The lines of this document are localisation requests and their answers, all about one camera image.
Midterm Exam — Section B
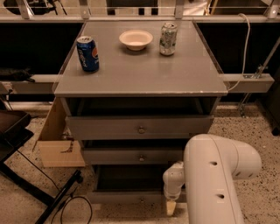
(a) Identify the black floor cable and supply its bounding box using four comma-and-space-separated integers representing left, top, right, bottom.
16, 149, 94, 224

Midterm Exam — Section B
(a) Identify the silver green soda can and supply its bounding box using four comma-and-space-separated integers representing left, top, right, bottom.
159, 22, 178, 56

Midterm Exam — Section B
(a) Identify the blue Pepsi can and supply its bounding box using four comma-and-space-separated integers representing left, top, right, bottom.
76, 36, 99, 73

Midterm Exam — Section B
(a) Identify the white bowl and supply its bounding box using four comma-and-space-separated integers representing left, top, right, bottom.
119, 30, 153, 51

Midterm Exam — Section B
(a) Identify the black stand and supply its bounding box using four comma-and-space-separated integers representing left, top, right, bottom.
0, 109, 84, 224

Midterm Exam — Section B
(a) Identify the grey top drawer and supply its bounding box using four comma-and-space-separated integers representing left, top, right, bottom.
66, 115, 214, 140

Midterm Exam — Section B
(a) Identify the grey middle drawer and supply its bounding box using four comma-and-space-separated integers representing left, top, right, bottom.
82, 147, 183, 165

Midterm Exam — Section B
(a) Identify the grey bottom drawer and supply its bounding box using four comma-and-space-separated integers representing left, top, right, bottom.
87, 164, 169, 204

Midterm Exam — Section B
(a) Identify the grey drawer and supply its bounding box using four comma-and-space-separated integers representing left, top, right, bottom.
82, 147, 183, 165
66, 115, 214, 140
87, 164, 169, 204

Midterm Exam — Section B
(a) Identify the cardboard box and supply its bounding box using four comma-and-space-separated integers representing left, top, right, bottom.
36, 99, 85, 167

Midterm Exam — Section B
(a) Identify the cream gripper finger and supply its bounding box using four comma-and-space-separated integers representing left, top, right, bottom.
165, 200, 176, 216

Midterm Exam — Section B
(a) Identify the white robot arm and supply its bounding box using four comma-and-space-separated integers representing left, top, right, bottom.
163, 134, 262, 224

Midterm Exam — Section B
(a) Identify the grey drawer cabinet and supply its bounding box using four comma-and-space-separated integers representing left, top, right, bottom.
52, 20, 228, 205

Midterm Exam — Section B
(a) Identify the white hanging cable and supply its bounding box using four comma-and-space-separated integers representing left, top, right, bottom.
227, 13, 251, 92

